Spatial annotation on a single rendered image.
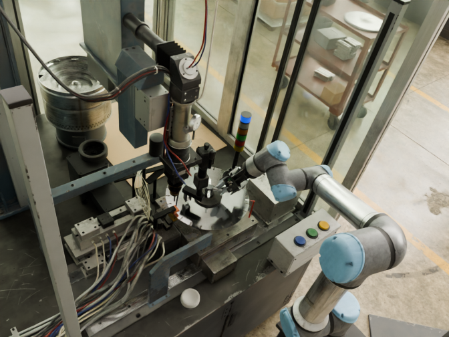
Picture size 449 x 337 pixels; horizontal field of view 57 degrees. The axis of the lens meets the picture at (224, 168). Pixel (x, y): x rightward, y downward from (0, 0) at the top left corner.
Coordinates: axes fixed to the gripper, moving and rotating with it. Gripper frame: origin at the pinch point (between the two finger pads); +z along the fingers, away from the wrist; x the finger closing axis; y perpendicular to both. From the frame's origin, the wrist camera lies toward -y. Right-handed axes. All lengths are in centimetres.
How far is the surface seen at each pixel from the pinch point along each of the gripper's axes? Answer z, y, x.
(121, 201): 33.5, 16.4, -18.7
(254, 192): 4.2, -21.4, 11.2
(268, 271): 5.5, -0.5, 38.3
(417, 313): 17, -96, 135
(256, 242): 9.2, -8.9, 28.2
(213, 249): 10.3, 12.0, 17.2
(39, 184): -38, 80, -25
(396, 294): 23, -100, 122
